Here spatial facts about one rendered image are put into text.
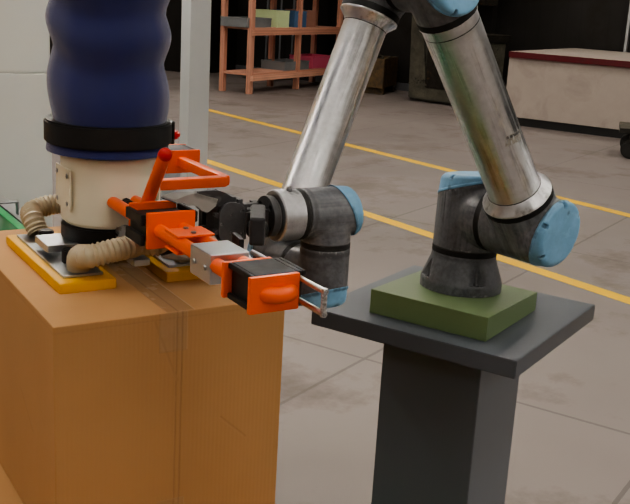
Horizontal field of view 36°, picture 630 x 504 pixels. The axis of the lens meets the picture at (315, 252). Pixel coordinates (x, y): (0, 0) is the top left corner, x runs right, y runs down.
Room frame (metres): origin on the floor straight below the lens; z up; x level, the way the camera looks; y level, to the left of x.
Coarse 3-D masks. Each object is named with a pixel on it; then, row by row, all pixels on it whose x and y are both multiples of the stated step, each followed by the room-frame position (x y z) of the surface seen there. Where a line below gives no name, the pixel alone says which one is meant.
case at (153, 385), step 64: (0, 256) 1.73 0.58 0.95; (0, 320) 1.66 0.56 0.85; (64, 320) 1.41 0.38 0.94; (128, 320) 1.44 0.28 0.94; (192, 320) 1.50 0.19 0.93; (256, 320) 1.56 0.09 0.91; (0, 384) 1.67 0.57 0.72; (64, 384) 1.39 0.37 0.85; (128, 384) 1.44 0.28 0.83; (192, 384) 1.50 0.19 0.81; (256, 384) 1.56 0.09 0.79; (0, 448) 1.68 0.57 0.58; (64, 448) 1.39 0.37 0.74; (128, 448) 1.44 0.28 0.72; (192, 448) 1.50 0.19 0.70; (256, 448) 1.56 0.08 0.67
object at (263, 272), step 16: (224, 272) 1.25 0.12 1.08; (240, 272) 1.22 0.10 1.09; (256, 272) 1.21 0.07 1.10; (272, 272) 1.22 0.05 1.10; (288, 272) 1.23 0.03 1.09; (224, 288) 1.25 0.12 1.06; (240, 288) 1.23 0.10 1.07; (256, 288) 1.19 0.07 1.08; (240, 304) 1.22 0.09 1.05; (256, 304) 1.19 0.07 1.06; (272, 304) 1.20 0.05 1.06; (288, 304) 1.22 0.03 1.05
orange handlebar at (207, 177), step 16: (192, 160) 2.07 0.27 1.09; (208, 176) 1.91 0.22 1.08; (224, 176) 1.92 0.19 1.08; (112, 208) 1.65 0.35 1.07; (160, 224) 1.49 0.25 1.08; (176, 240) 1.42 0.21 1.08; (192, 240) 1.46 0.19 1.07; (208, 240) 1.42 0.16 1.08; (272, 288) 1.20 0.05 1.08; (288, 288) 1.20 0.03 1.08
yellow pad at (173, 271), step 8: (152, 256) 1.73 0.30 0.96; (160, 256) 1.72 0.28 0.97; (152, 264) 1.69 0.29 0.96; (160, 264) 1.68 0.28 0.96; (168, 264) 1.67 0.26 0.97; (176, 264) 1.67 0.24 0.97; (184, 264) 1.68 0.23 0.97; (160, 272) 1.66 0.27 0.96; (168, 272) 1.64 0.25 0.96; (176, 272) 1.64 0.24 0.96; (184, 272) 1.65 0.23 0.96; (168, 280) 1.64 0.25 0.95; (176, 280) 1.64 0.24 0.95
